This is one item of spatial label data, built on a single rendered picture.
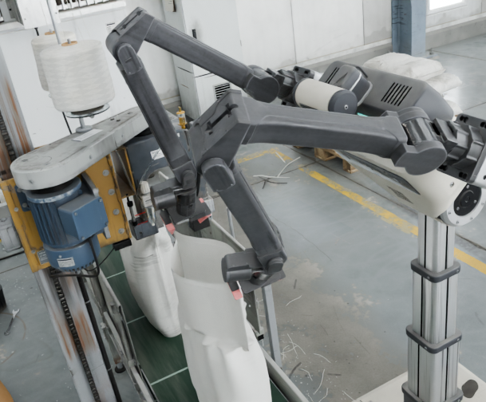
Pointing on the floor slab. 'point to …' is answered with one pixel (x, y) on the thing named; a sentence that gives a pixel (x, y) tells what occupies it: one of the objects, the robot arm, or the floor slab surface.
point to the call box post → (271, 325)
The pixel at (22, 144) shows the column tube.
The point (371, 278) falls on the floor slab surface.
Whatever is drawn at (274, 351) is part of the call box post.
